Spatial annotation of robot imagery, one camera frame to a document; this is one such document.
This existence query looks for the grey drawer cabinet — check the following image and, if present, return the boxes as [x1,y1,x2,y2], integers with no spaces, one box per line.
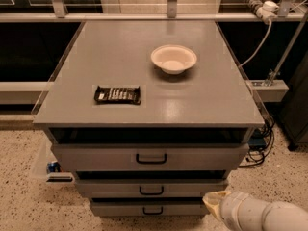
[35,21,263,203]

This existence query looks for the black candy bar wrapper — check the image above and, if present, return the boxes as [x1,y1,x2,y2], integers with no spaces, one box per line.
[94,86,141,105]

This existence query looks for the grey drawer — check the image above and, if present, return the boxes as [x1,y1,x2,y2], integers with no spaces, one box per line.
[76,179,228,198]
[52,144,248,171]
[90,198,209,217]

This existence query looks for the metal diagonal strut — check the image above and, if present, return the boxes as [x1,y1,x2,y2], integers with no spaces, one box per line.
[264,10,308,87]

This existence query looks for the grey top drawer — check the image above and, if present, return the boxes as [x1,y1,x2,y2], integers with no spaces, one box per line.
[52,144,248,171]

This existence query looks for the blue soda can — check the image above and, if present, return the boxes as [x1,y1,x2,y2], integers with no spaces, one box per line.
[46,161,61,174]

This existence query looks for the dark cabinet at right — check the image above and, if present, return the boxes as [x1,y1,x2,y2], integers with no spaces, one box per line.
[279,52,308,151]

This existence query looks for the black floor cables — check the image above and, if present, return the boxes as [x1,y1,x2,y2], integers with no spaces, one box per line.
[238,114,276,169]

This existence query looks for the white power cable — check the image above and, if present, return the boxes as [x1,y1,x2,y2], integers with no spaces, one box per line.
[238,18,273,69]

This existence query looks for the white power strip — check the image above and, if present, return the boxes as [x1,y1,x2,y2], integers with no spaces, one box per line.
[244,0,278,24]

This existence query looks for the grey bottom drawer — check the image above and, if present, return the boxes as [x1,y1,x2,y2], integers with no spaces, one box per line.
[90,198,209,217]

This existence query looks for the clear plastic bin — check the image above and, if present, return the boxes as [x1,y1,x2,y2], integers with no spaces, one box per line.
[30,139,74,185]

